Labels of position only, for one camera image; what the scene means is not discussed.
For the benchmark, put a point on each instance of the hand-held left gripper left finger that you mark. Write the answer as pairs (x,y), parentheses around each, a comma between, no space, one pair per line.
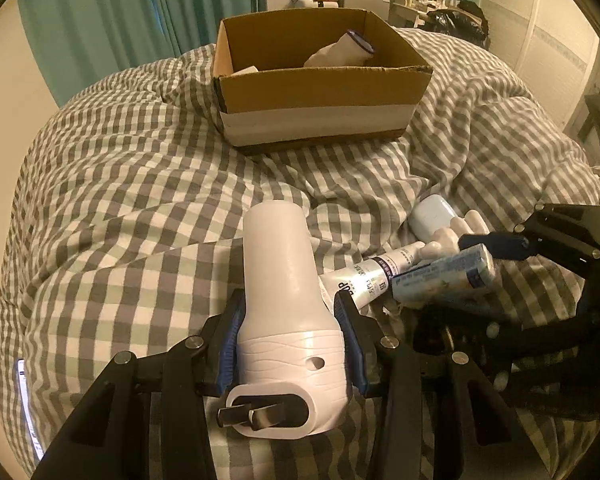
(231,345)

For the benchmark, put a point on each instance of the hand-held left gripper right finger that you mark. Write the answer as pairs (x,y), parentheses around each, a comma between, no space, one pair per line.
(351,347)

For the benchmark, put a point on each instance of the small white flat item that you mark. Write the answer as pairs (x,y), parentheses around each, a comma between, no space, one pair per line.
(244,70)

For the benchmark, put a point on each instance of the white printed tube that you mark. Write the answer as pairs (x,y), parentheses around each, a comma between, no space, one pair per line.
(365,280)

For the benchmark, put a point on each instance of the cluttered white desk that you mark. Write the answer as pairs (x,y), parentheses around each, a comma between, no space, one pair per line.
(405,10)

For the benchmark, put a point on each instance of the pale blue pump bottle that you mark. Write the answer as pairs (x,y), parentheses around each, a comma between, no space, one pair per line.
(432,217)

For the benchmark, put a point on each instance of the grey checked blanket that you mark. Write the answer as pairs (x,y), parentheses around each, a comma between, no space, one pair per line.
(145,200)

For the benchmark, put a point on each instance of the phone with lit screen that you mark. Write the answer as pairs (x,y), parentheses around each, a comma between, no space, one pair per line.
(30,405)

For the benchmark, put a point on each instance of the blue tissue packet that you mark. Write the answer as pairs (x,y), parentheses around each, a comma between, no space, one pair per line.
(445,277)

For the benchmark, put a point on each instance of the brown cardboard box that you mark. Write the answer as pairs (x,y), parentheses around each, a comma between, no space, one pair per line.
(320,105)

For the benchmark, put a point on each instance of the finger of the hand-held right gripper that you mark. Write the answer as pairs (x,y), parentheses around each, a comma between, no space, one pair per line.
(460,332)
(500,246)

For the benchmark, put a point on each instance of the black plastic bag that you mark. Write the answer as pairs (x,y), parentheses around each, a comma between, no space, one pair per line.
(455,22)

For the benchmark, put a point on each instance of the white wardrobe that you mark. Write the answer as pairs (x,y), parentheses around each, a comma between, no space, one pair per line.
(535,25)

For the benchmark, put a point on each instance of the teal curtain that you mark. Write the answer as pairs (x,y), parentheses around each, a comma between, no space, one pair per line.
(130,15)

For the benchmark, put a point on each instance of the white cylindrical plastic appliance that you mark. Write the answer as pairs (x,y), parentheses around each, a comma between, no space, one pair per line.
(285,320)

